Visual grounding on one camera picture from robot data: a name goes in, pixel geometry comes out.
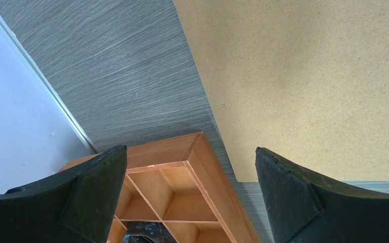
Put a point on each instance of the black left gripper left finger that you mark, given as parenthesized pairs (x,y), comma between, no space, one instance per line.
(75,205)

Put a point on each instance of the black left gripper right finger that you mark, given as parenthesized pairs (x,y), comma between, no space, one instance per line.
(305,206)

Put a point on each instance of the brown cardboard backing board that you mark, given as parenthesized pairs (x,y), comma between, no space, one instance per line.
(308,80)

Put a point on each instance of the orange compartment tray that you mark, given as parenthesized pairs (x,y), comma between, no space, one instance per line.
(180,183)

